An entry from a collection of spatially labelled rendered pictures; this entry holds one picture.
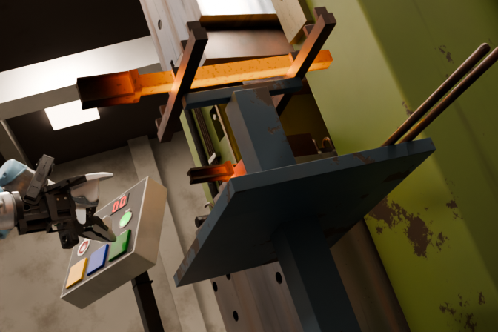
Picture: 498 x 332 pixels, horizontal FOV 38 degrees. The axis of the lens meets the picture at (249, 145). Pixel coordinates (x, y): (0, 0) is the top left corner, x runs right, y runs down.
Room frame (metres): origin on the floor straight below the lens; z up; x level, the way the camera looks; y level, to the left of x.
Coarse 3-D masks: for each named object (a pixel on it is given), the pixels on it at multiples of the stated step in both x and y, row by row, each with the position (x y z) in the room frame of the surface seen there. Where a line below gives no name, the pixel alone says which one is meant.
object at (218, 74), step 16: (224, 64) 1.04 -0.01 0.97; (240, 64) 1.05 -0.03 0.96; (256, 64) 1.06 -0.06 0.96; (272, 64) 1.07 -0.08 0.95; (288, 64) 1.09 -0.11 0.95; (320, 64) 1.12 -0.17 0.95; (80, 80) 0.95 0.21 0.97; (96, 80) 0.96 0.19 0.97; (112, 80) 0.97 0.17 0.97; (128, 80) 0.98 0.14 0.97; (144, 80) 0.98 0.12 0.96; (160, 80) 0.99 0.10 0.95; (208, 80) 1.04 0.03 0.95; (224, 80) 1.06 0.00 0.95; (240, 80) 1.08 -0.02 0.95; (80, 96) 0.95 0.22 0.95; (96, 96) 0.96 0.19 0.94; (112, 96) 0.96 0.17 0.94; (128, 96) 0.98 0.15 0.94
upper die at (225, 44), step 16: (208, 32) 1.56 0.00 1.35; (224, 32) 1.58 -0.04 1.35; (240, 32) 1.60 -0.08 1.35; (256, 32) 1.63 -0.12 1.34; (272, 32) 1.65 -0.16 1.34; (208, 48) 1.55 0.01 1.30; (224, 48) 1.57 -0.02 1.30; (240, 48) 1.59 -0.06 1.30; (256, 48) 1.62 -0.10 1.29; (272, 48) 1.64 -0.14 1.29; (288, 48) 1.67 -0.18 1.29; (176, 64) 1.67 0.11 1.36; (208, 64) 1.57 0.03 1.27
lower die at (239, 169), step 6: (324, 150) 1.66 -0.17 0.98; (330, 150) 1.67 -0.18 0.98; (240, 162) 1.55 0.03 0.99; (234, 168) 1.58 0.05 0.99; (240, 168) 1.56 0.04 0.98; (234, 174) 1.59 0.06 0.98; (240, 174) 1.56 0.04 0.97; (228, 180) 1.62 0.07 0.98; (222, 186) 1.65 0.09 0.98; (216, 198) 1.69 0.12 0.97
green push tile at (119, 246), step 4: (124, 232) 1.89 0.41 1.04; (128, 232) 1.88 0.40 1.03; (120, 236) 1.90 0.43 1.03; (124, 236) 1.88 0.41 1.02; (128, 236) 1.88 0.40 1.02; (116, 240) 1.91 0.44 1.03; (120, 240) 1.89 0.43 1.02; (124, 240) 1.87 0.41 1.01; (128, 240) 1.87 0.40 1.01; (112, 244) 1.92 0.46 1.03; (116, 244) 1.90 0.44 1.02; (120, 244) 1.88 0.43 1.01; (124, 244) 1.87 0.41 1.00; (112, 248) 1.91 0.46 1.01; (116, 248) 1.89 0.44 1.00; (120, 248) 1.87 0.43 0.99; (124, 248) 1.86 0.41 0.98; (112, 252) 1.90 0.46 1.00; (116, 252) 1.88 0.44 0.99; (120, 252) 1.87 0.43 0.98; (124, 252) 1.86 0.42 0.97; (112, 256) 1.89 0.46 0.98; (116, 256) 1.88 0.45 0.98; (108, 260) 1.89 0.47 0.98; (112, 260) 1.89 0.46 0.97
